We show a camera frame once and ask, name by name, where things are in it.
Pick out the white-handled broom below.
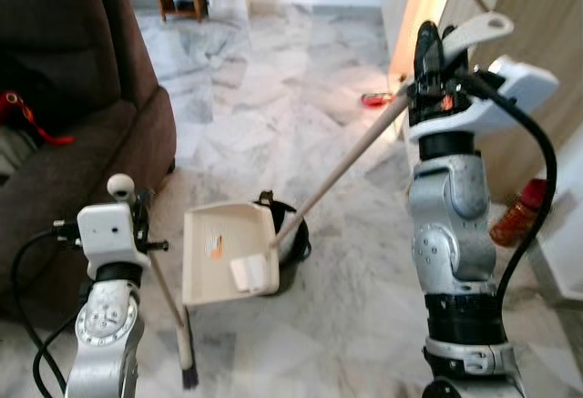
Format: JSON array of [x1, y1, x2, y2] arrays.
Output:
[[107, 174, 199, 390]]

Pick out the cream long-handled dustpan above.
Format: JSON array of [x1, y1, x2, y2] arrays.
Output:
[[182, 13, 514, 306]]

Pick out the small red floor object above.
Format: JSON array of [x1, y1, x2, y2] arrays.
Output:
[[361, 92, 397, 108]]

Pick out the light wooden cabinet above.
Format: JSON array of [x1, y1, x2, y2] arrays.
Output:
[[383, 0, 583, 203]]

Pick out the white cabinet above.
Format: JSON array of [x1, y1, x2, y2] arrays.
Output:
[[533, 134, 583, 326]]

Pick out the black round bin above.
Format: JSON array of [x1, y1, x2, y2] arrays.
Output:
[[258, 190, 311, 294]]

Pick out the red-capped jar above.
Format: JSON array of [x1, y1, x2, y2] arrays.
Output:
[[489, 178, 550, 247]]

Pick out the brown fabric sofa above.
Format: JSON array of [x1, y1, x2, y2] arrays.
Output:
[[0, 0, 179, 326]]

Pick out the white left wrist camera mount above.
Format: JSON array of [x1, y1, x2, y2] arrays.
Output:
[[77, 202, 151, 270]]

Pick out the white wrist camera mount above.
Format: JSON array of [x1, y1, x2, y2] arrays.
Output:
[[407, 56, 559, 142], [77, 202, 151, 270]]

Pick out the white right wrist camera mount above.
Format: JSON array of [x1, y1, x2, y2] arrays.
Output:
[[407, 56, 559, 142]]

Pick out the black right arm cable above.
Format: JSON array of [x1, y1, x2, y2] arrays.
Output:
[[460, 68, 557, 303]]

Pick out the red strap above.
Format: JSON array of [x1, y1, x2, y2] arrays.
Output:
[[0, 90, 74, 147]]

